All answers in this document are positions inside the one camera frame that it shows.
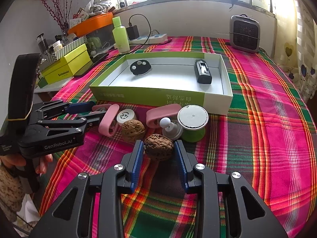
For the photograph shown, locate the black power adapter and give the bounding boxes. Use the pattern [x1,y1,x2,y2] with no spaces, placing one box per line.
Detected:
[126,25,140,40]

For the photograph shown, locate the white blue power strip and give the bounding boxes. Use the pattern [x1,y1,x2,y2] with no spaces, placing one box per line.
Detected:
[129,34,168,45]

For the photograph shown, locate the yellow green shoe box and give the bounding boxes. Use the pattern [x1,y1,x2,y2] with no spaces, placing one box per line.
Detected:
[36,44,91,88]

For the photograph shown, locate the black charging cable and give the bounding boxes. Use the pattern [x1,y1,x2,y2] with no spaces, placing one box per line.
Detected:
[106,13,173,55]

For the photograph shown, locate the heart patterned curtain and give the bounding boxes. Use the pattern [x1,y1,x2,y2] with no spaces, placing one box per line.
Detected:
[274,0,316,102]

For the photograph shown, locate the dark glass jar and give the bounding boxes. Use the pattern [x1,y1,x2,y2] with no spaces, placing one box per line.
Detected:
[36,33,48,54]

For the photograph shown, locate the grey small space heater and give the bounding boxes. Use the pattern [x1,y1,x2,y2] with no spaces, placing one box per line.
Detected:
[229,14,261,53]

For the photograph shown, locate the green white cardboard box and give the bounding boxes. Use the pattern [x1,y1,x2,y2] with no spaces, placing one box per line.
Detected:
[90,52,233,115]

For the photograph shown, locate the small white round jar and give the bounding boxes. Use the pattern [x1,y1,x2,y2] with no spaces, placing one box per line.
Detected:
[116,108,137,126]

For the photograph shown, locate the striped white gift box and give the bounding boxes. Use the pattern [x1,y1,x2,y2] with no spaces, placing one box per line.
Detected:
[41,36,88,65]

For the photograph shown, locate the person left hand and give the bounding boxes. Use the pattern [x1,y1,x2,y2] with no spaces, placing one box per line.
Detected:
[0,153,54,175]

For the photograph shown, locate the white green spool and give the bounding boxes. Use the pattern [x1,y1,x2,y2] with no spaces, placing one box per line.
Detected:
[177,105,209,143]

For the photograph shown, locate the pink cable winder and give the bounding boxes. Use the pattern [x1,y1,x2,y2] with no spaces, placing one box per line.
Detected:
[92,104,112,112]

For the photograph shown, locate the black rectangular battery charger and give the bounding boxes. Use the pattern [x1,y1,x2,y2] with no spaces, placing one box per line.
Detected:
[194,60,212,84]

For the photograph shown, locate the clear plastic storage bin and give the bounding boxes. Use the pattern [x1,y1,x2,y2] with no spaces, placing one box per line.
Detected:
[86,24,115,53]

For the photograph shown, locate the red berry branches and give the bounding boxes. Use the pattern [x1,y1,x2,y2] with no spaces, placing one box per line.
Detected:
[40,0,73,33]

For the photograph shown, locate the plaid pink green bedspread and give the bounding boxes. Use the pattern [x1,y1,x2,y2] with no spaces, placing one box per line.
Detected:
[122,36,316,237]

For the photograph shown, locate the orange storage bin lid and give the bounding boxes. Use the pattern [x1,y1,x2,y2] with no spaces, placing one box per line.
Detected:
[68,12,113,37]

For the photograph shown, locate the pink clip case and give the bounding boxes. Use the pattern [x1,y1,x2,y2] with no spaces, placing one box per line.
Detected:
[146,104,182,128]

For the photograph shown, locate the green lotion bottle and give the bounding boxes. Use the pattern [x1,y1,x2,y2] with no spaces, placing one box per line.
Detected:
[112,17,130,54]

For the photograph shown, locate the brown walnut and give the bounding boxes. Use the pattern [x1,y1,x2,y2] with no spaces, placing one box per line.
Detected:
[144,134,174,161]
[121,119,146,143]

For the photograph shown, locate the black round three-button device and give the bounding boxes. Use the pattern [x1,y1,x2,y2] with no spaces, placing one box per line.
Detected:
[130,60,152,76]

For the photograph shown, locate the pink oblong case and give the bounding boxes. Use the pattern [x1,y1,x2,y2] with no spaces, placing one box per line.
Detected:
[98,104,120,138]

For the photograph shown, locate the black smartphone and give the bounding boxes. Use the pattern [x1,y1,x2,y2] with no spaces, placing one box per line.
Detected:
[74,52,110,77]

